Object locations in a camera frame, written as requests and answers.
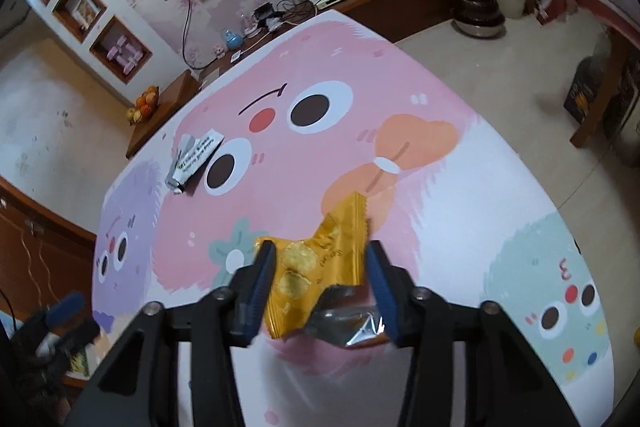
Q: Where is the yellow gold snack wrapper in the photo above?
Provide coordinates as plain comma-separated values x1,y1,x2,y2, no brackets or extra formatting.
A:
264,193,390,350

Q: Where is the blue snow globe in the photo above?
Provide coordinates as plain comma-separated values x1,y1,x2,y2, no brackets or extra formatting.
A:
221,28,244,51

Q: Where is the black tv power cable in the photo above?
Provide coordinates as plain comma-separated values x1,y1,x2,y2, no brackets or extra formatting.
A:
180,0,216,72

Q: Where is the framed picture in niche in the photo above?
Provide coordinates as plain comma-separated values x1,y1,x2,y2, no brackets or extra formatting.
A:
70,0,101,31

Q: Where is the pink dumbbells ornament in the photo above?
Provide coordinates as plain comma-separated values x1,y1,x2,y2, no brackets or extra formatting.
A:
106,36,143,76

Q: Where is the dark stacked metal pot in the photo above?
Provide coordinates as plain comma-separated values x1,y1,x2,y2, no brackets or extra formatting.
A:
452,0,506,39

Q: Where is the bowl of oranges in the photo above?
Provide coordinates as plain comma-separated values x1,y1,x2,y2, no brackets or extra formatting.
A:
126,86,160,124

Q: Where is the cartoon printed tablecloth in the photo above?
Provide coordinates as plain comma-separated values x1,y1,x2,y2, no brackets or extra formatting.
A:
92,12,614,426

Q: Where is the brown wooden tv cabinet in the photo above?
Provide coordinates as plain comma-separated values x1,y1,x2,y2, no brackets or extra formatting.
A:
124,0,464,160

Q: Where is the crumpled silver green wrapper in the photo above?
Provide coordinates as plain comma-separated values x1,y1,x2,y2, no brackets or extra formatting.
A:
165,129,224,194

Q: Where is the side table with pink cloth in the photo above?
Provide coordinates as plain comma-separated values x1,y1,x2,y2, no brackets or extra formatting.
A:
537,0,639,148

